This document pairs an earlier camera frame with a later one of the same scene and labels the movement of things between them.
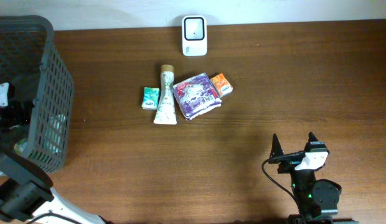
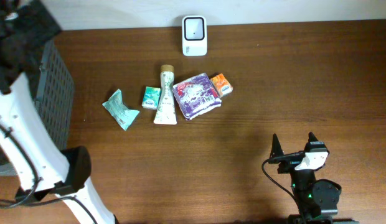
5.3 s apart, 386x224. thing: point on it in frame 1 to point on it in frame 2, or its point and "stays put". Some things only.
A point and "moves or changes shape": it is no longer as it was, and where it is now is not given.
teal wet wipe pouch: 22,148 moves or changes shape
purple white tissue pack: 195,96 stays put
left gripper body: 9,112 to 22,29
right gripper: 289,162 stays put
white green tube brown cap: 165,112 stays put
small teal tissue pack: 150,98 stays put
